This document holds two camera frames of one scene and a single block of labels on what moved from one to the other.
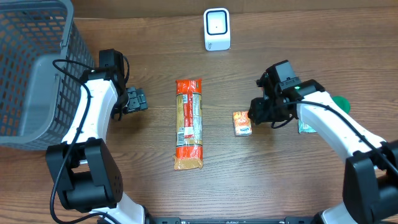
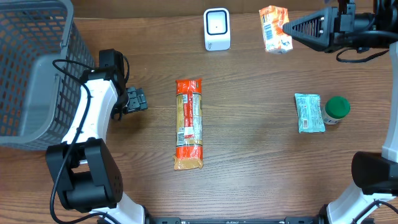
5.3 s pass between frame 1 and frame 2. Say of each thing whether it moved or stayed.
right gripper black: moved
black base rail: stayed
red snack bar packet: stayed
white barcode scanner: stayed
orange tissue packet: moved
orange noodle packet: stayed
